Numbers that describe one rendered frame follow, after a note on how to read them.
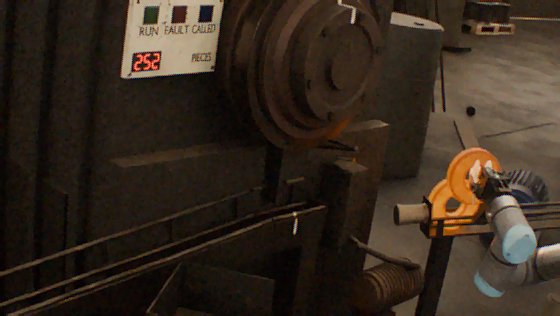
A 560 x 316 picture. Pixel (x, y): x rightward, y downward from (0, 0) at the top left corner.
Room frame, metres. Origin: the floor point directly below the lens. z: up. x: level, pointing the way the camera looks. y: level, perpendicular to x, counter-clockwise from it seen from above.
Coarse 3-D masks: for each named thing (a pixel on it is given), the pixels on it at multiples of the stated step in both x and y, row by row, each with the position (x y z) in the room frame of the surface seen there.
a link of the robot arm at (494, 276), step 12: (492, 252) 1.95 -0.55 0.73; (492, 264) 1.94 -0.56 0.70; (504, 264) 1.92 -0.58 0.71; (516, 264) 1.93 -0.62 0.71; (480, 276) 1.96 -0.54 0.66; (492, 276) 1.94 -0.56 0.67; (504, 276) 1.93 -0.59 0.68; (516, 276) 1.96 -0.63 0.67; (480, 288) 1.96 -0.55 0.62; (492, 288) 1.94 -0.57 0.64; (504, 288) 1.96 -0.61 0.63
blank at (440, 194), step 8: (440, 184) 2.33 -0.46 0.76; (432, 192) 2.33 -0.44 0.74; (440, 192) 2.32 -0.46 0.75; (448, 192) 2.32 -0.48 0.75; (432, 200) 2.31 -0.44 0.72; (440, 200) 2.32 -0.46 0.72; (432, 208) 2.31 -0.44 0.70; (440, 208) 2.32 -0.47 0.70; (464, 208) 2.34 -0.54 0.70; (472, 208) 2.35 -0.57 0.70; (432, 216) 2.31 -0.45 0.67; (440, 216) 2.32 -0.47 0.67
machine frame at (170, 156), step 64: (0, 0) 2.16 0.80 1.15; (64, 0) 1.99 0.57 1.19; (128, 0) 1.83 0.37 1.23; (384, 0) 2.50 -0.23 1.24; (0, 64) 2.14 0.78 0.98; (64, 64) 1.97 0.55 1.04; (0, 128) 2.14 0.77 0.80; (64, 128) 1.96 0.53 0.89; (128, 128) 1.86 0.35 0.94; (192, 128) 2.00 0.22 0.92; (384, 128) 2.48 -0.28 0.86; (0, 192) 2.15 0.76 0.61; (64, 192) 1.94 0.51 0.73; (128, 192) 1.80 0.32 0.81; (192, 192) 1.95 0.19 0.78; (256, 192) 2.11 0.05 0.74; (320, 192) 2.30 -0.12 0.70; (0, 256) 2.15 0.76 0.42; (128, 256) 1.81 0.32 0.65; (320, 256) 2.33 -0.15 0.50
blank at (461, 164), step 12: (456, 156) 2.25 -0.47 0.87; (468, 156) 2.23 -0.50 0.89; (480, 156) 2.24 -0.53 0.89; (492, 156) 2.25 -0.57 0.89; (456, 168) 2.22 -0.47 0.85; (468, 168) 2.23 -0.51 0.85; (492, 168) 2.25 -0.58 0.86; (456, 180) 2.22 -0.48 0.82; (456, 192) 2.22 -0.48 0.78; (468, 192) 2.23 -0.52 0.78; (468, 204) 2.23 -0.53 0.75
